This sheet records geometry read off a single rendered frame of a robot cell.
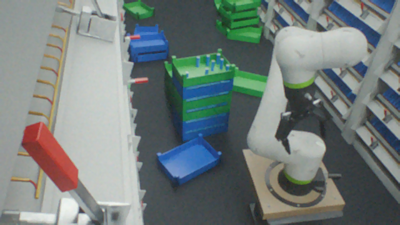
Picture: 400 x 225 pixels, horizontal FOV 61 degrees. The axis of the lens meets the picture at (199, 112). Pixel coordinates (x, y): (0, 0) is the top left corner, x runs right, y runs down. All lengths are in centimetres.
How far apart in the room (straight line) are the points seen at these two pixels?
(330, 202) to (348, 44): 74
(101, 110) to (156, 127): 187
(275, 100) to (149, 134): 101
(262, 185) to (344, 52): 72
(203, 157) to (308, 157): 82
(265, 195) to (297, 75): 62
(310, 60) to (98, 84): 72
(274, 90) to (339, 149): 98
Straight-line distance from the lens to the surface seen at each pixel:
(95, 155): 26
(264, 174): 151
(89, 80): 34
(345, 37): 97
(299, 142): 133
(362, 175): 214
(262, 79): 264
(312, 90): 105
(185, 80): 180
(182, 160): 196
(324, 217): 151
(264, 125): 133
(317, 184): 150
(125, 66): 65
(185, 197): 180
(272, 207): 142
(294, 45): 97
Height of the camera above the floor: 144
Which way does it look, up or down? 39 degrees down
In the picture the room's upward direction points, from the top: 3 degrees clockwise
